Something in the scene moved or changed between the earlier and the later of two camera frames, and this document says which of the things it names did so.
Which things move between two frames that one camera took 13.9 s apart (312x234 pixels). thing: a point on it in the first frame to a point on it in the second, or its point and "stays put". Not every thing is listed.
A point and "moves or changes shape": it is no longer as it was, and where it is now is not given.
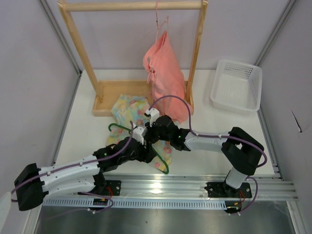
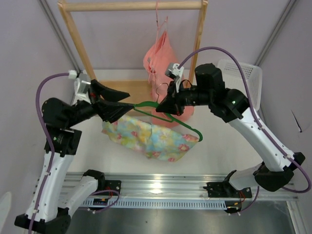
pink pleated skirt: [165, 76] stays put
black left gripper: [146, 154] to [109, 110]
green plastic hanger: [129, 130] to [171, 119]
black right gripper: [149, 135] to [171, 104]
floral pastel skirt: [126, 108] moves or changes shape
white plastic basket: [237, 85] stays put
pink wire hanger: [158, 31] stays put
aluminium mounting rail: [265, 187] stays put
